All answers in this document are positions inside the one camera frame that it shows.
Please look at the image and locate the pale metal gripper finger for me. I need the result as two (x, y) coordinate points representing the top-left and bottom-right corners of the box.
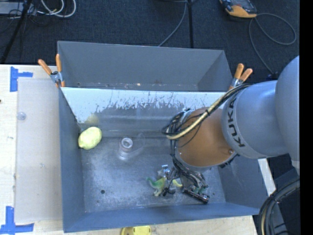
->
(159, 164), (171, 181)
(162, 176), (176, 197)

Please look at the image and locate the green toy dinosaur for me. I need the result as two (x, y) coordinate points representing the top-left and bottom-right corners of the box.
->
(146, 176), (168, 197)

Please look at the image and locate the grey metal bin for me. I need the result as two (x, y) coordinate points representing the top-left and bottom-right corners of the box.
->
(56, 40), (270, 234)

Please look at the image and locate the yellow lemon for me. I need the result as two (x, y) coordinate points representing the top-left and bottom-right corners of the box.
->
(78, 126), (103, 151)

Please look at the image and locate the pale wood flat board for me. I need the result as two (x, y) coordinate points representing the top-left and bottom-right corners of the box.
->
(14, 77), (63, 224)

